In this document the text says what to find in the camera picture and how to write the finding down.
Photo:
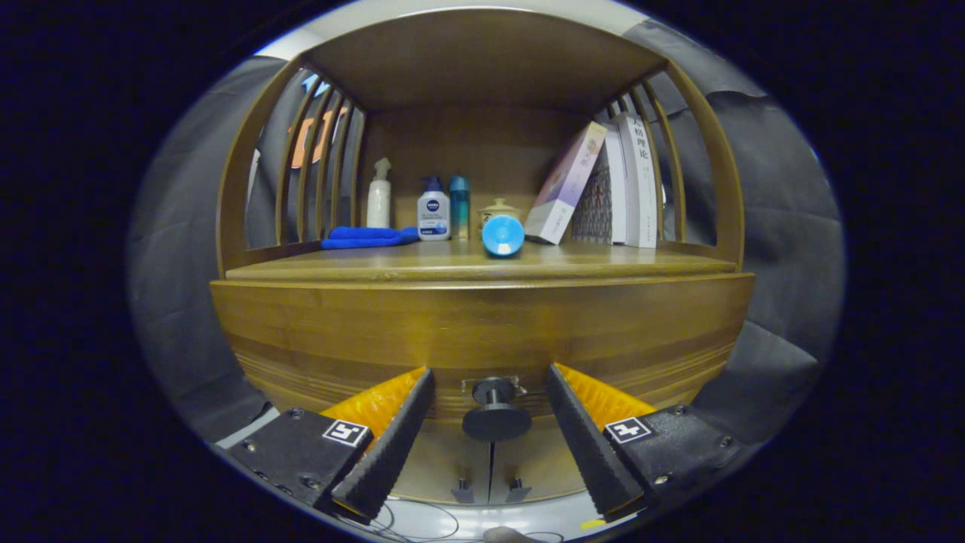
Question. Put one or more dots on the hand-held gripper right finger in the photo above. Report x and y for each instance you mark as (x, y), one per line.
(592, 445)

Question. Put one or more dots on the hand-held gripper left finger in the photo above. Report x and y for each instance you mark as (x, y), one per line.
(388, 452)

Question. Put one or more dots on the black drawer knob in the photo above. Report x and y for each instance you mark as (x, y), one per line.
(496, 422)

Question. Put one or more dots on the blue squeeze tube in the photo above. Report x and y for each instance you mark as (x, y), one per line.
(503, 235)

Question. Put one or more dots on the wooden cabinet door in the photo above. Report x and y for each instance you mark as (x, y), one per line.
(535, 467)
(445, 467)

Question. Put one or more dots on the wooden countertop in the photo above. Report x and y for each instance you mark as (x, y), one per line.
(422, 264)

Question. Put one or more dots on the wooden cabinet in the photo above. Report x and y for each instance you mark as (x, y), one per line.
(482, 60)

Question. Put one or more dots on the blue folded cloth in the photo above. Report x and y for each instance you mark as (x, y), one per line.
(362, 237)

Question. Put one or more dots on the dark patterned book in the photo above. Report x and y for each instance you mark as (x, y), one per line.
(595, 207)

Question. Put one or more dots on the white bottle with blue cap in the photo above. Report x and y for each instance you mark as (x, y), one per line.
(433, 219)

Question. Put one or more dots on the white pump bottle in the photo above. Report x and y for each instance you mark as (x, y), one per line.
(379, 204)

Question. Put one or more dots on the teal bottle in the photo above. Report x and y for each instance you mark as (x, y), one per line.
(460, 207)

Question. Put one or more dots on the beige lidded ceramic teacup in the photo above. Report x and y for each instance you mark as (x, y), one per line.
(497, 207)

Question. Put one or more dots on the plain white book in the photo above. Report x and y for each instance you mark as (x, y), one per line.
(617, 188)

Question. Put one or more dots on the purple and white book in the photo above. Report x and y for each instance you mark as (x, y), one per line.
(565, 188)

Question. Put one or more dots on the white book with black lettering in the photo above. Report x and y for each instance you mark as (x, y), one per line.
(641, 188)

